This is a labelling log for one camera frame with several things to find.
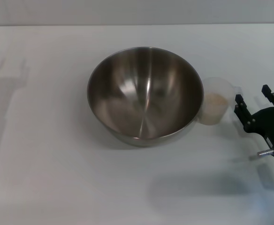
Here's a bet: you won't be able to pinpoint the stainless steel mixing bowl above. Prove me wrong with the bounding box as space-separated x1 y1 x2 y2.
87 46 205 148

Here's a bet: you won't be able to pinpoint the white rice grains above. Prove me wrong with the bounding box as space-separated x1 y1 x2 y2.
201 92 228 125

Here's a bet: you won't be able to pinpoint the clear plastic measuring cup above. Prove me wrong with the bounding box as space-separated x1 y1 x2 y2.
198 76 243 126

